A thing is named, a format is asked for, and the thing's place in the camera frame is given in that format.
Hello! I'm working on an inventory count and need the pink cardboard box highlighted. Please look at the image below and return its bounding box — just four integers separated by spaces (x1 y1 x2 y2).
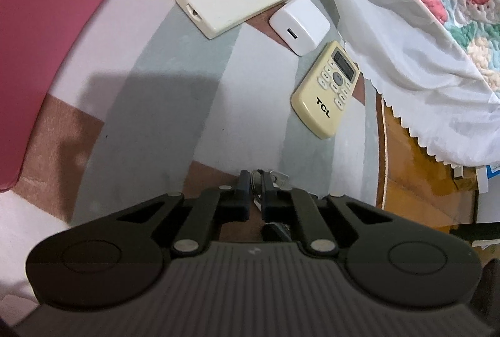
0 0 167 192

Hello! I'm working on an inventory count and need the cream power bank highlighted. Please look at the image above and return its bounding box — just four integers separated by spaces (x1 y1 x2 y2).
175 0 296 40

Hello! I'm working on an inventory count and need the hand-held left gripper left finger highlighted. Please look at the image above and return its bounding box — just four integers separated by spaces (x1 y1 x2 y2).
116 170 251 257

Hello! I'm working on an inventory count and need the black bar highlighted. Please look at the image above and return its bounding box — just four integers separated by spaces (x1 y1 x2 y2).
457 222 500 249

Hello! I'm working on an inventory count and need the floral quilt with white sheet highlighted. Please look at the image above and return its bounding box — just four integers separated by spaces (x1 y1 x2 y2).
302 0 500 168

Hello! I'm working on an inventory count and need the white and blue box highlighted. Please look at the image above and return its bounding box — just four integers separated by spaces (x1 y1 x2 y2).
474 164 500 195

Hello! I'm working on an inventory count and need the yellowed remote with display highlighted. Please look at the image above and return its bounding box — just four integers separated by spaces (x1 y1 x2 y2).
291 41 361 140

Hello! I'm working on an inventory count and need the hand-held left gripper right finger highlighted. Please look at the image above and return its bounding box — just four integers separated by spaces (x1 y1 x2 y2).
260 171 394 256

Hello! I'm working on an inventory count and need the metal key bunch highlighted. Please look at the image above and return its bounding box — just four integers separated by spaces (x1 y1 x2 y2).
250 168 293 241

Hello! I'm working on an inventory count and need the white cube charger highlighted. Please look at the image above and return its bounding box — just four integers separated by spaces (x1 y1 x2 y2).
268 0 332 57

